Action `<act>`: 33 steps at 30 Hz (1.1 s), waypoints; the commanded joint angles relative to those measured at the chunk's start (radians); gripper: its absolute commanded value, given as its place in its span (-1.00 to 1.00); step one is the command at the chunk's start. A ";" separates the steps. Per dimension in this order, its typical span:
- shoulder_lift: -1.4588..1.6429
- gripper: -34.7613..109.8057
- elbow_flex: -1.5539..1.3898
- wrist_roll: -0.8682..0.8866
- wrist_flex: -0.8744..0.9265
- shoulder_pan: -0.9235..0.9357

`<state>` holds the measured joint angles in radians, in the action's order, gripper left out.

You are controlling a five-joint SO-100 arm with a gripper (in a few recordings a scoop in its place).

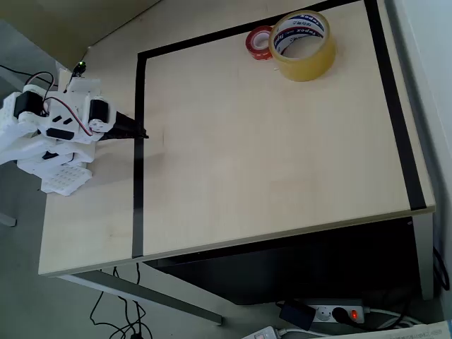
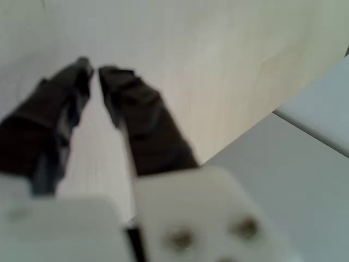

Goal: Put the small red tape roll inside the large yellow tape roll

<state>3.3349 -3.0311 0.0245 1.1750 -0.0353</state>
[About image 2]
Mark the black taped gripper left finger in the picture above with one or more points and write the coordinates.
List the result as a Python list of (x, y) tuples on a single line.
[(41, 122)]

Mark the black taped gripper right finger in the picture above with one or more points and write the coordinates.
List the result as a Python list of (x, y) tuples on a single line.
[(147, 122)]

